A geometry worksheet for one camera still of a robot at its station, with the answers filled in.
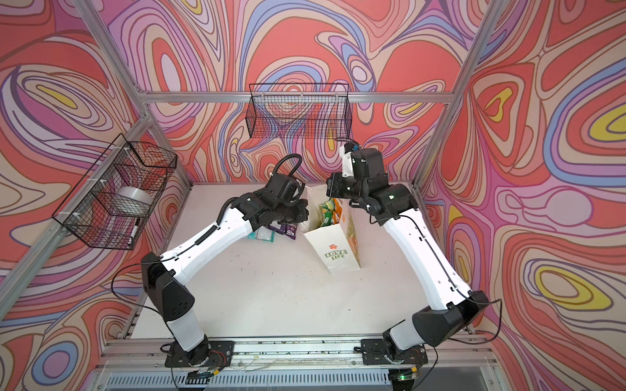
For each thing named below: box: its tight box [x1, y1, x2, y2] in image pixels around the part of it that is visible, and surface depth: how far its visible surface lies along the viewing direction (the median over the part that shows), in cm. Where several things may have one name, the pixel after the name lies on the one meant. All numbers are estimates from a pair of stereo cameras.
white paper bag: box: [300, 184, 362, 275], surface depth 76 cm
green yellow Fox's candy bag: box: [319, 197, 343, 228], surface depth 81 cm
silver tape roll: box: [113, 186, 155, 207], surface depth 72 cm
